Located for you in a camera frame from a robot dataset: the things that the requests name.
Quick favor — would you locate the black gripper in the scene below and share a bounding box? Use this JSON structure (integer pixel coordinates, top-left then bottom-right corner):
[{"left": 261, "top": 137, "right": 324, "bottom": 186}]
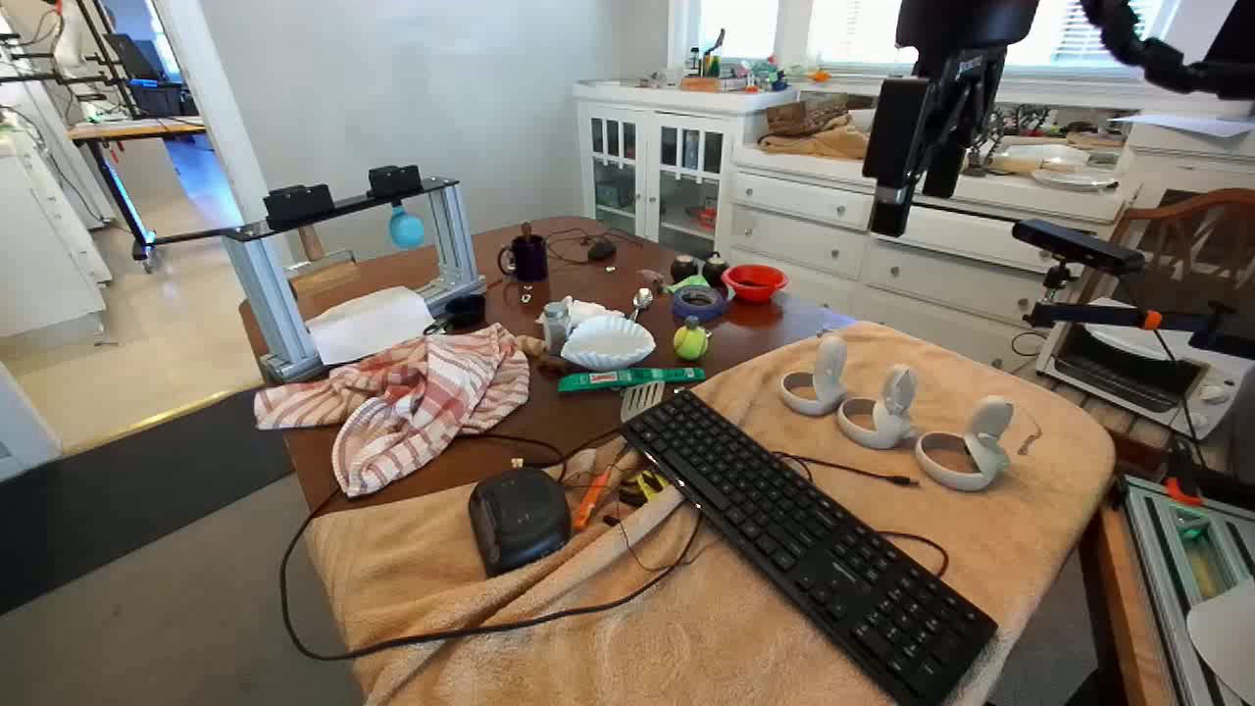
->
[{"left": 861, "top": 48, "right": 1009, "bottom": 234}]

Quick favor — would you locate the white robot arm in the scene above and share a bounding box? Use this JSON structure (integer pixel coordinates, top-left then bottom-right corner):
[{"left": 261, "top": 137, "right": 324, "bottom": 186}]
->
[{"left": 861, "top": 0, "right": 1255, "bottom": 234}]

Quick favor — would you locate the black computer keyboard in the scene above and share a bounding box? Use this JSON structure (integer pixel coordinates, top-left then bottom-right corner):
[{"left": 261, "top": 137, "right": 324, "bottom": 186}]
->
[{"left": 625, "top": 394, "right": 995, "bottom": 706}]

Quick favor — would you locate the white cabinet with drawers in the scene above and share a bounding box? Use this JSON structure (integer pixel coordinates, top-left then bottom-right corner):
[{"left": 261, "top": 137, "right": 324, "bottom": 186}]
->
[{"left": 573, "top": 84, "right": 1162, "bottom": 370}]

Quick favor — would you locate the red bowl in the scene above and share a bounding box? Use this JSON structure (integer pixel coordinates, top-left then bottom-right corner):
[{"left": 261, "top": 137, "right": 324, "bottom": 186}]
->
[{"left": 720, "top": 263, "right": 783, "bottom": 306}]

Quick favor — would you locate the white VR controller middle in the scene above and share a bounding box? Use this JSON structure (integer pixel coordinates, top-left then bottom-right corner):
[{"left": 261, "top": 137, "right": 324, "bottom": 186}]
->
[{"left": 835, "top": 366, "right": 919, "bottom": 451}]

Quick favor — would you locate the blue bowl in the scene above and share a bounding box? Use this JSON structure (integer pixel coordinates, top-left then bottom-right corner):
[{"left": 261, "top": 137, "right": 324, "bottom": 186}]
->
[{"left": 669, "top": 285, "right": 729, "bottom": 326}]

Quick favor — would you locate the wooden chair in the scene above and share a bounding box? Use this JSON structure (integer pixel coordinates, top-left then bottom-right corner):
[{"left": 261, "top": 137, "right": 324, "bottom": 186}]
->
[{"left": 1105, "top": 190, "right": 1255, "bottom": 329}]

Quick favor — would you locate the yellow green tennis ball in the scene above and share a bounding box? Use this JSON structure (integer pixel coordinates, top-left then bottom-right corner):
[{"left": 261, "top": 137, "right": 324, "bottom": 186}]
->
[{"left": 669, "top": 326, "right": 711, "bottom": 361}]

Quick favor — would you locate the beige towel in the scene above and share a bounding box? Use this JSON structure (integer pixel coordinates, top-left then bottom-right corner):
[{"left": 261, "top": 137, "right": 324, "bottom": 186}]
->
[{"left": 308, "top": 322, "right": 1115, "bottom": 706}]

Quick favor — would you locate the white scalloped dish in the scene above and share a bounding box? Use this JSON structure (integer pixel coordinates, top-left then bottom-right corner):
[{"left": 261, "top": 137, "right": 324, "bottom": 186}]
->
[{"left": 562, "top": 314, "right": 655, "bottom": 370}]

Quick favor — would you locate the dark blue mug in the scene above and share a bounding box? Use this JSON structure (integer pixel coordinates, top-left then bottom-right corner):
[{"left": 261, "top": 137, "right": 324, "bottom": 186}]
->
[{"left": 498, "top": 229, "right": 549, "bottom": 282}]

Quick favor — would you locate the green tube package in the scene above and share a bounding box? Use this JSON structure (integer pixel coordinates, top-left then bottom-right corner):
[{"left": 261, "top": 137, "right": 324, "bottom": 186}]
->
[{"left": 557, "top": 366, "right": 706, "bottom": 397}]

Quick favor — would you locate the blue ball ornament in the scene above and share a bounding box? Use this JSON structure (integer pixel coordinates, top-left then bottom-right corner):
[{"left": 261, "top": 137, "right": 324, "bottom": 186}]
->
[{"left": 390, "top": 209, "right": 429, "bottom": 252}]

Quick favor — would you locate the black computer mouse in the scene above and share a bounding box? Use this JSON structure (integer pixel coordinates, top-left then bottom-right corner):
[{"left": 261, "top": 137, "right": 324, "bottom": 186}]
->
[{"left": 468, "top": 468, "right": 573, "bottom": 578}]

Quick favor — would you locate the red striped white cloth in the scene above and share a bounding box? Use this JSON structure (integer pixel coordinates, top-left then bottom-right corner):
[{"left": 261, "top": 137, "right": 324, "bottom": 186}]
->
[{"left": 255, "top": 326, "right": 531, "bottom": 497}]

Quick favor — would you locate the thin black keyboard cable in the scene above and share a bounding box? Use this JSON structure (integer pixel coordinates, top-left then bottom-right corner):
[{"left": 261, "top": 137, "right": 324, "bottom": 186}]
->
[{"left": 769, "top": 447, "right": 958, "bottom": 580}]

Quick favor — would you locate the black camera on tripod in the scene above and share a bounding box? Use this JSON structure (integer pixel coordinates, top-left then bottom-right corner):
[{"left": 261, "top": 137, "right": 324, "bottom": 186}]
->
[{"left": 1012, "top": 218, "right": 1255, "bottom": 361}]

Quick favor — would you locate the aluminium frame stand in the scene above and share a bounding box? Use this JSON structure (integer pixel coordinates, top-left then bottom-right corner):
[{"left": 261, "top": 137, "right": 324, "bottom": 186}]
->
[{"left": 225, "top": 166, "right": 484, "bottom": 382}]

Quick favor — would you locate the black power cable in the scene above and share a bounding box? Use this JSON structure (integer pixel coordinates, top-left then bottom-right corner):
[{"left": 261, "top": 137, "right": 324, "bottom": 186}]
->
[{"left": 274, "top": 427, "right": 711, "bottom": 668}]

